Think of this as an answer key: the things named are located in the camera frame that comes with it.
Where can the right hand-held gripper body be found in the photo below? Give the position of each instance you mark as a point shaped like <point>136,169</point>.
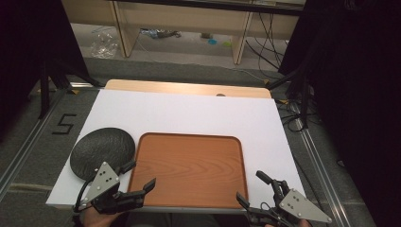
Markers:
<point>298,206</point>

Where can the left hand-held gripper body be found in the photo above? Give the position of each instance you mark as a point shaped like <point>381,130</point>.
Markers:
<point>105,179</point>

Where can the black round textured plate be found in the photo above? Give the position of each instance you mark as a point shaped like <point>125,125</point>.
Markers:
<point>101,148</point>

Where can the person's right hand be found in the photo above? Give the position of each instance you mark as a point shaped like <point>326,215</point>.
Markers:
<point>304,224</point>

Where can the person's left hand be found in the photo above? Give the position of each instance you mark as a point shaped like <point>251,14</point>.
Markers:
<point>94,219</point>

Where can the brown wooden tray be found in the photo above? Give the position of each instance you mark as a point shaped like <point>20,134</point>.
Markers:
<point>189,170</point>

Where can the white board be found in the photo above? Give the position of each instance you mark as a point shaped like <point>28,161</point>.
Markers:
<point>189,113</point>

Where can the black metal stand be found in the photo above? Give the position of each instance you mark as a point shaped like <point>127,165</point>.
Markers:
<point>44,91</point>
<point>304,101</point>

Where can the light wooden table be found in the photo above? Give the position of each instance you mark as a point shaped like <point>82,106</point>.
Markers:
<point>176,86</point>

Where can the clear plastic bag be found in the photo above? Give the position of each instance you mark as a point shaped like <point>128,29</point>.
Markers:
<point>104,45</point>

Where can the black curtain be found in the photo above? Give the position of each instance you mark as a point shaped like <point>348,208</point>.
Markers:
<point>31,47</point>
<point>362,94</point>

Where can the crumpled plastic wrapper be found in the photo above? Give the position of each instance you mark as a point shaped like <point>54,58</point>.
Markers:
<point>159,33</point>

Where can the green small item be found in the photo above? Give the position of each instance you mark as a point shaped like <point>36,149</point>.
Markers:
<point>227,44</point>

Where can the blue round disc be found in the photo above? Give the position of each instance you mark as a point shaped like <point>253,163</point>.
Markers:
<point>212,41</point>

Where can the light wooden desk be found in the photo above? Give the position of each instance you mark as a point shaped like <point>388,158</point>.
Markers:
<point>176,15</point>

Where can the metal floor rail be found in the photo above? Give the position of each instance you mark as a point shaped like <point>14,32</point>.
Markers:
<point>28,142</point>
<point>321,170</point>

